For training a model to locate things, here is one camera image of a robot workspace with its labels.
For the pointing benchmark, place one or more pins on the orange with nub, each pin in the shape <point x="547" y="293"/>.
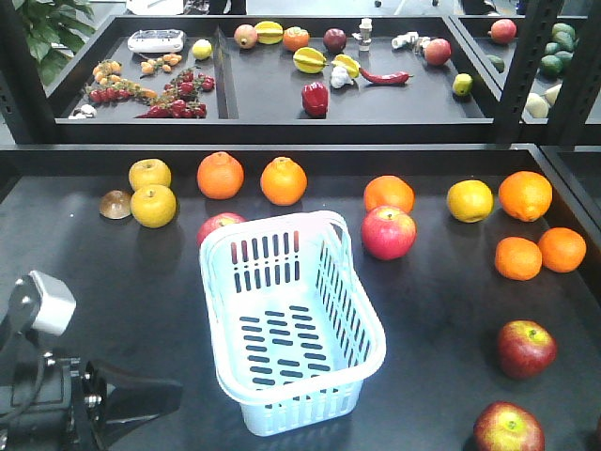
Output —
<point x="220" y="176"/>
<point x="525" y="195"/>
<point x="283" y="181"/>

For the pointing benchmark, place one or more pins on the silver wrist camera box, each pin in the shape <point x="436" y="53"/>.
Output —
<point x="40" y="302"/>

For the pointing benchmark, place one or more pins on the green potted plant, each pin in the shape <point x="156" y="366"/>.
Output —
<point x="55" y="31"/>

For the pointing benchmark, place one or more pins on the orange with nub centre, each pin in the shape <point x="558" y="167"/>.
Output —
<point x="283" y="181"/>

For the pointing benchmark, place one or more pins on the large orange back left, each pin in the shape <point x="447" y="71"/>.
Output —
<point x="388" y="190"/>

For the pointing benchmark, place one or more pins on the yellow round citrus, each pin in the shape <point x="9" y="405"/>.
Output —
<point x="153" y="205"/>
<point x="149" y="171"/>

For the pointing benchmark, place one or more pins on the orange with nub left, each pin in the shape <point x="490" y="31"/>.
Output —
<point x="220" y="176"/>

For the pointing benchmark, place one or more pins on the black fruit display stand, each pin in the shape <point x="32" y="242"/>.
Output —
<point x="442" y="305"/>

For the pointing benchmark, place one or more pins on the red apple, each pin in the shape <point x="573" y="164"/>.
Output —
<point x="388" y="233"/>
<point x="215" y="222"/>
<point x="525" y="349"/>
<point x="504" y="425"/>

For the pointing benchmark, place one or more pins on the white garlic bulb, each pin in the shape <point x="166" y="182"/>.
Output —
<point x="340" y="77"/>

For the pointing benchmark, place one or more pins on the small orange left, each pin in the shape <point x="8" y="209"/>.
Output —
<point x="518" y="259"/>

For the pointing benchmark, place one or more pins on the small orange right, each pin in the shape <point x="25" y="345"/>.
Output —
<point x="562" y="249"/>

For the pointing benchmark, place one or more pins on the red apple beside basket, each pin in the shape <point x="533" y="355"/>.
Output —
<point x="215" y="222"/>

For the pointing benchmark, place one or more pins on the red chili pepper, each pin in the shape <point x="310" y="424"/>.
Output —
<point x="393" y="79"/>

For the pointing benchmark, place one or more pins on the white electronic scale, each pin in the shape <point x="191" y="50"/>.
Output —
<point x="156" y="41"/>

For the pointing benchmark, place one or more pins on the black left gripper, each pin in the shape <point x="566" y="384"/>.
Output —
<point x="60" y="404"/>

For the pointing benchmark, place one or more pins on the red bell pepper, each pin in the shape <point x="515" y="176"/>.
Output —
<point x="315" y="99"/>

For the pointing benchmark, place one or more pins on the small orange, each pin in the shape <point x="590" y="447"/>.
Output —
<point x="518" y="259"/>
<point x="562" y="249"/>

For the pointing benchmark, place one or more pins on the light blue plastic basket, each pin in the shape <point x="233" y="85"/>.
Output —
<point x="293" y="332"/>

